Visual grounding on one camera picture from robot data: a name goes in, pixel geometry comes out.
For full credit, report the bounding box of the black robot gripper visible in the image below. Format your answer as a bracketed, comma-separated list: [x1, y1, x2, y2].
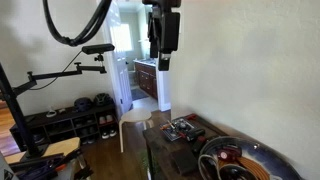
[142, 0, 181, 71]

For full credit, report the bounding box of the black torch with red end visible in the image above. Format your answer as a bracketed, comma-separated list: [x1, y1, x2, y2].
[191, 136, 207, 153]

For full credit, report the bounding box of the large blue ceramic plate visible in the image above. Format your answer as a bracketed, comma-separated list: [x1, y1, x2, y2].
[198, 136, 302, 180]

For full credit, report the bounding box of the white door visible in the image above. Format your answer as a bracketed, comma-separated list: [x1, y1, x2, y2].
[105, 0, 132, 116]

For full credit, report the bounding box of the wooden bathroom cabinet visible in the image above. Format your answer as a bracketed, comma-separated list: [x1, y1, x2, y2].
[135, 61, 158, 99]

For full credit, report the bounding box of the white round stool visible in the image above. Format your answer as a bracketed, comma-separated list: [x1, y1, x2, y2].
[119, 108, 154, 152]

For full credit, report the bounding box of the dark bicycle helmet right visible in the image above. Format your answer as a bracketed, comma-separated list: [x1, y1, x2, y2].
[94, 93, 113, 106]

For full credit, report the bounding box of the dark bicycle helmet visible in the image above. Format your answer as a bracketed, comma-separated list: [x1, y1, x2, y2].
[74, 97, 92, 112]
[94, 93, 113, 106]

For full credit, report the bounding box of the small tray with tools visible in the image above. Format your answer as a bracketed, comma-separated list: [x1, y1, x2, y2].
[159, 117, 195, 141]

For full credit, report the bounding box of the dark bicycle helmet left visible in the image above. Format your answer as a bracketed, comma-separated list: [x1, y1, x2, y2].
[74, 97, 92, 112]

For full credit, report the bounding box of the dark wooden shoe rack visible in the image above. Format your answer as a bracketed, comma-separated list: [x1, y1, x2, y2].
[25, 104, 117, 145]

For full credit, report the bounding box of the dark wooden side table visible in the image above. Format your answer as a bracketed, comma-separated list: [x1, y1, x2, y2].
[142, 114, 231, 180]

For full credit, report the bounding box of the black wallet case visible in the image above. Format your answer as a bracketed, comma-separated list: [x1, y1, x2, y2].
[170, 149, 197, 175]

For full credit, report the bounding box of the red bike light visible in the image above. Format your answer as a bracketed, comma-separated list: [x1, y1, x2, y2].
[217, 146, 242, 162]

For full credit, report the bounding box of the light wooden board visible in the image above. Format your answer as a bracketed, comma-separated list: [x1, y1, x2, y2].
[4, 137, 80, 164]

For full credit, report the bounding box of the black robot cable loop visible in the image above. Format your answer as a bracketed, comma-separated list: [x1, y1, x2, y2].
[42, 0, 113, 47]

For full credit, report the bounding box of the black camera on boom arm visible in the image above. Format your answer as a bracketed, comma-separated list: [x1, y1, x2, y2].
[82, 43, 115, 55]

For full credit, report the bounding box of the small dark bowl with cables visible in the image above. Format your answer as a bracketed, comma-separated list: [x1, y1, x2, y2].
[219, 164, 249, 180]

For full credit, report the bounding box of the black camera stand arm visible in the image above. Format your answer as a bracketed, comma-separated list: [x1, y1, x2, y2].
[0, 53, 108, 159]

